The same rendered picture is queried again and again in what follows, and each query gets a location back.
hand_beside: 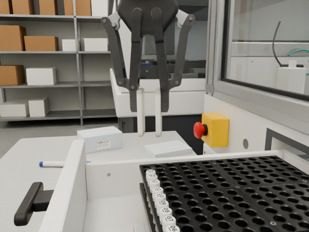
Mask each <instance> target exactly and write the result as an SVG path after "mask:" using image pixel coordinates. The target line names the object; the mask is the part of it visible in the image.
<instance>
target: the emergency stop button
mask: <svg viewBox="0 0 309 232"><path fill-rule="evenodd" d="M204 133H205V128H204V126H202V124H201V123H200V122H197V123H196V124H195V125H194V135H195V137H196V138H198V139H199V138H202V136H203V134H204Z"/></svg>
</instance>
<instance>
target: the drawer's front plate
mask: <svg viewBox="0 0 309 232"><path fill-rule="evenodd" d="M85 165H86V145H85V140H84V139H77V140H73V143H72V145H71V147H70V150H69V153H68V156H67V158H66V161H65V163H64V166H63V169H62V171H61V174H60V176H59V179H58V182H57V185H56V187H55V190H54V193H53V195H52V198H51V200H50V203H49V205H48V208H47V211H46V214H45V216H44V219H43V221H42V224H41V226H40V229H39V232H83V229H84V222H85V214H86V204H87V189H86V168H85Z"/></svg>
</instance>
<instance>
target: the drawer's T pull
mask: <svg viewBox="0 0 309 232"><path fill-rule="evenodd" d="M53 193H54V190H44V185H43V183H42V182H34V183H33V184H32V185H31V187H30V189H29V190H28V192H27V194H26V196H25V197H24V199H23V201H22V203H21V204H20V206H19V208H18V210H17V211H16V213H15V215H14V225H15V226H26V225H27V224H28V223H29V221H30V219H31V217H32V214H33V212H41V211H47V208H48V205H49V203H50V200H51V198H52V195H53Z"/></svg>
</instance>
